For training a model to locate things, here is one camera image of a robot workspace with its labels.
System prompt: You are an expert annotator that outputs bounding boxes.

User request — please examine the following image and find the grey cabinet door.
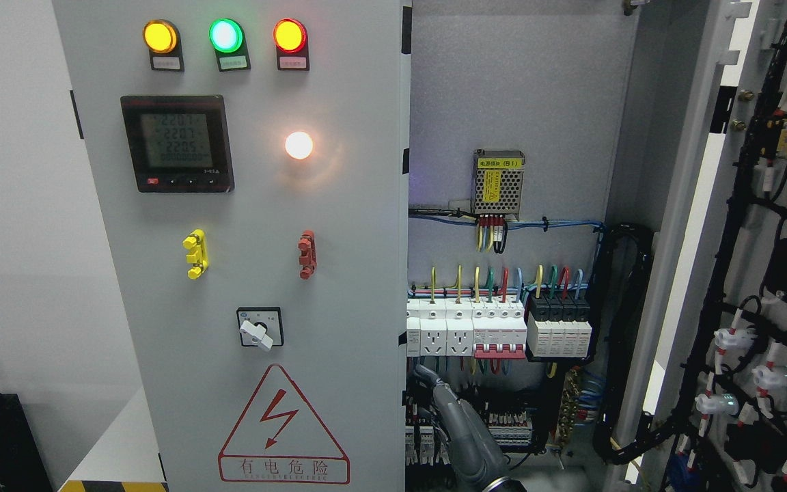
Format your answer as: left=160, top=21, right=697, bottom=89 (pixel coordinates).
left=53, top=1, right=411, bottom=491
left=622, top=0, right=787, bottom=492

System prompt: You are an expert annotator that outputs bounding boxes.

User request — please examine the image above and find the white socket and breaker row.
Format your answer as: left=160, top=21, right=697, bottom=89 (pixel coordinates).
left=405, top=297, right=527, bottom=360

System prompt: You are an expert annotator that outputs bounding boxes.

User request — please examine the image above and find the metal mesh power supply module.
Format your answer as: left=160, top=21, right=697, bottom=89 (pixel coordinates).
left=473, top=149, right=525, bottom=215

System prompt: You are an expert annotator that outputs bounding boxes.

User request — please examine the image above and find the white glowing indicator lamp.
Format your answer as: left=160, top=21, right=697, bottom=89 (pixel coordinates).
left=284, top=131, right=314, bottom=160

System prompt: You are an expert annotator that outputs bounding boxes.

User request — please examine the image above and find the black white surge protector block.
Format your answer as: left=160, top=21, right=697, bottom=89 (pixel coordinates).
left=527, top=296, right=596, bottom=362

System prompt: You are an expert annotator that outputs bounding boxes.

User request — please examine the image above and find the relay and terminal row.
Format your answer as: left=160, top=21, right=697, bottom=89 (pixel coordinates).
left=402, top=390, right=535, bottom=466

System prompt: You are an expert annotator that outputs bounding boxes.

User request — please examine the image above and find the red electric hazard warning sticker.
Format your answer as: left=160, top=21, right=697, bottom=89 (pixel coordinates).
left=218, top=364, right=350, bottom=484

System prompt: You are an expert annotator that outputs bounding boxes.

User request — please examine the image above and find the red indicator lamp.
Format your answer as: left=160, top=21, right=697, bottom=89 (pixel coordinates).
left=273, top=18, right=308, bottom=54

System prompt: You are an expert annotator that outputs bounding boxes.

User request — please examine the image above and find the black digital power meter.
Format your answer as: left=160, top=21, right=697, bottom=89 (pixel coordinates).
left=120, top=94, right=234, bottom=193

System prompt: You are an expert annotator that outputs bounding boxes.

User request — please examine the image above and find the brass terminal bar right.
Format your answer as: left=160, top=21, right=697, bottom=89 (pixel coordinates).
left=555, top=368, right=581, bottom=449

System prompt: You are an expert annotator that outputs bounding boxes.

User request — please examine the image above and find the green indicator lamp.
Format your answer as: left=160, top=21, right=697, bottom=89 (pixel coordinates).
left=208, top=18, right=244, bottom=53

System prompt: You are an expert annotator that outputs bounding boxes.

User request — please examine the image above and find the yellow indicator lamp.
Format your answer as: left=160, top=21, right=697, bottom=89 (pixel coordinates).
left=143, top=19, right=178, bottom=54

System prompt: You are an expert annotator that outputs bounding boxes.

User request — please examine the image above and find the red terminal post block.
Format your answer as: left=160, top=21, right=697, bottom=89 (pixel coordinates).
left=297, top=230, right=318, bottom=279

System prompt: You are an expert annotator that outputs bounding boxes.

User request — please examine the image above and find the white rotary selector switch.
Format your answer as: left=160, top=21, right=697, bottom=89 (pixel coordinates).
left=236, top=306, right=284, bottom=352

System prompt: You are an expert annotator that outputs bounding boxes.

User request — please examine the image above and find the yellow terminal post block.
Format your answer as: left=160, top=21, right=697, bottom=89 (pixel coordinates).
left=182, top=228, right=209, bottom=279

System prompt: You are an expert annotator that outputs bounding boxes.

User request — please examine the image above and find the black corrugated cable conduit right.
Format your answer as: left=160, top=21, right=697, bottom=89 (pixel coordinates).
left=590, top=223, right=681, bottom=466

